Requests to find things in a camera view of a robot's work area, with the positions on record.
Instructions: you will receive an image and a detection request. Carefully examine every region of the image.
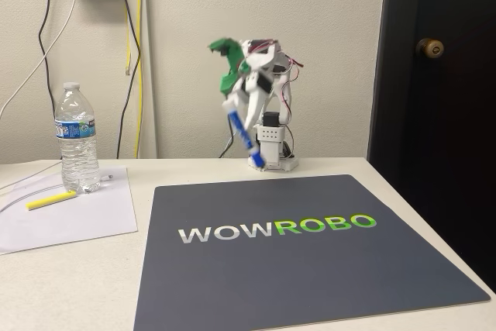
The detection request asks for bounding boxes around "yellow cable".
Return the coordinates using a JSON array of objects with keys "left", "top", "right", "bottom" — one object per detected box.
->
[{"left": 122, "top": 0, "right": 143, "bottom": 160}]

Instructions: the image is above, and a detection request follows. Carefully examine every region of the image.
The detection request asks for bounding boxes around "black wall cable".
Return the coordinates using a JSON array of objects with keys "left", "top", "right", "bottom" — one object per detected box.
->
[
  {"left": 117, "top": 0, "right": 143, "bottom": 160},
  {"left": 37, "top": 0, "right": 65, "bottom": 161}
]

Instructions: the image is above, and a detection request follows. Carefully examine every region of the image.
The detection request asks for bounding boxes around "dark grey WOWROBO mat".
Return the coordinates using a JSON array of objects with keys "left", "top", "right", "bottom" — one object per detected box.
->
[{"left": 133, "top": 174, "right": 491, "bottom": 331}]

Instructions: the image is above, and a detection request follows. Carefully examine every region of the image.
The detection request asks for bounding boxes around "brass door knob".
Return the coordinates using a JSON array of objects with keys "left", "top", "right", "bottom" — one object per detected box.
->
[{"left": 415, "top": 37, "right": 445, "bottom": 59}]

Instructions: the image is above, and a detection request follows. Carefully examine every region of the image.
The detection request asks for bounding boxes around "black door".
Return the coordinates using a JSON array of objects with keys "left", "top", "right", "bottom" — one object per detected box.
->
[{"left": 367, "top": 0, "right": 496, "bottom": 294}]

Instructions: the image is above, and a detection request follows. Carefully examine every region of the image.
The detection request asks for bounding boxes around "clear plastic water bottle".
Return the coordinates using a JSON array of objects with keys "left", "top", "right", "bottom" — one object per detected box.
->
[{"left": 53, "top": 81, "right": 102, "bottom": 195}]

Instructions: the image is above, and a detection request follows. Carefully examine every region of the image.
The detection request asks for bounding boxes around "red and black wire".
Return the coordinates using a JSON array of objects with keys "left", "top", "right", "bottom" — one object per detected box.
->
[{"left": 246, "top": 38, "right": 305, "bottom": 125}]

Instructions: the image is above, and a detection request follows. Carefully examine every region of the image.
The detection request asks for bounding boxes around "white cable with connector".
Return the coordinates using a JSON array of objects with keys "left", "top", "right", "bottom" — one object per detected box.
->
[{"left": 0, "top": 160, "right": 117, "bottom": 214}]

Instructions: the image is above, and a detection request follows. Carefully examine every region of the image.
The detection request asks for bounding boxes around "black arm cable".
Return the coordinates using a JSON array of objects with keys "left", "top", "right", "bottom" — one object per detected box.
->
[{"left": 219, "top": 129, "right": 238, "bottom": 160}]

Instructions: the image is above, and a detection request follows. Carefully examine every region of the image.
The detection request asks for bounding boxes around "blue dry erase marker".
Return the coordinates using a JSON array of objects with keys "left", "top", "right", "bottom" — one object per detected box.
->
[{"left": 222, "top": 101, "right": 267, "bottom": 170}]

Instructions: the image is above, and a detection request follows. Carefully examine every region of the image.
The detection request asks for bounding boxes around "white charger cable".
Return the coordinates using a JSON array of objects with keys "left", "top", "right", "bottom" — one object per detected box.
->
[{"left": 0, "top": 0, "right": 92, "bottom": 119}]

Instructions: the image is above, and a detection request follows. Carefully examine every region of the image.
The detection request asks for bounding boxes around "white paper sheet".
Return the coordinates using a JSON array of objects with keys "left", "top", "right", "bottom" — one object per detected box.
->
[{"left": 0, "top": 165, "right": 140, "bottom": 257}]

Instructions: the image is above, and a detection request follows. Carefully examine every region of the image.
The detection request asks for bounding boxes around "yellow stick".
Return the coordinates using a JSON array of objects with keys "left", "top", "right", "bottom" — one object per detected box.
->
[{"left": 26, "top": 190, "right": 78, "bottom": 212}]

